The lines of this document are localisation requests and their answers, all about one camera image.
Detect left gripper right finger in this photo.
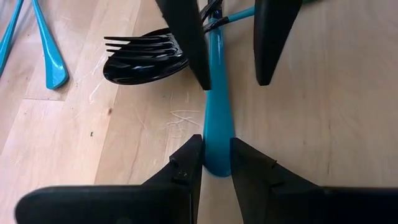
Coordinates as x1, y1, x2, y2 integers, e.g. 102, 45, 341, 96
229, 137, 398, 224

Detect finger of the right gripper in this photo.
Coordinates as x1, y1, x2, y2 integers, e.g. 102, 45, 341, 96
253, 0, 303, 87
155, 0, 213, 91

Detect teal-handled black fork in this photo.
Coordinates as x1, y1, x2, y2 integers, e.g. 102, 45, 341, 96
104, 0, 223, 65
30, 0, 70, 91

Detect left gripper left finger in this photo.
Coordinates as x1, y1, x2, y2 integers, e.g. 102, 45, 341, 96
14, 134, 205, 224

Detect teal-handled black knife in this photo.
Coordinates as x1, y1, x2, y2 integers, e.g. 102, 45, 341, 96
202, 17, 236, 178

